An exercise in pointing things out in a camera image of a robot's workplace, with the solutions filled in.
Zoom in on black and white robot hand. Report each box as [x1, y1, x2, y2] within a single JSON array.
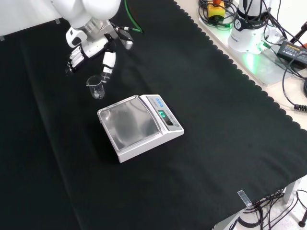
[[65, 26, 117, 83]]

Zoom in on small clear glass beaker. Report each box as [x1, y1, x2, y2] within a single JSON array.
[[85, 75, 106, 100]]

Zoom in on white electronic balance steel pan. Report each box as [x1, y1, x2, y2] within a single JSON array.
[[97, 94, 185, 163]]

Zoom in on black bench cloth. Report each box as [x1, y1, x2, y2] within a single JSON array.
[[0, 0, 307, 230]]

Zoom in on yellow stop button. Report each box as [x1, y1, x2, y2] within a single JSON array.
[[207, 0, 226, 20]]

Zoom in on black power adapter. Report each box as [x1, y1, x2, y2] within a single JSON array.
[[276, 40, 307, 70]]

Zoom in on black tripod leg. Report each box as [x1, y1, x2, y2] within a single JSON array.
[[287, 21, 307, 45]]

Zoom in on white table leg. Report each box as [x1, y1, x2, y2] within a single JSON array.
[[283, 178, 303, 204]]

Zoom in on black tripod foot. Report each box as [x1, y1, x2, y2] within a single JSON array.
[[296, 189, 307, 226]]

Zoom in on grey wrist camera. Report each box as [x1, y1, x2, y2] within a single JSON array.
[[114, 26, 134, 50]]

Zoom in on green cable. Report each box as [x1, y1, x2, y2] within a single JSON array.
[[124, 0, 144, 34]]

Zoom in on black cables by stop button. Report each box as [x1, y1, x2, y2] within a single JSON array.
[[198, 0, 238, 31]]

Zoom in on grey metal base plate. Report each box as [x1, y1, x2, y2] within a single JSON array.
[[198, 16, 307, 87]]

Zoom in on black coiled cable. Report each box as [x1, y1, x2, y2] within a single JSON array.
[[282, 59, 307, 111]]

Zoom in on black cable bundle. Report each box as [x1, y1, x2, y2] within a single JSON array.
[[237, 189, 300, 230]]

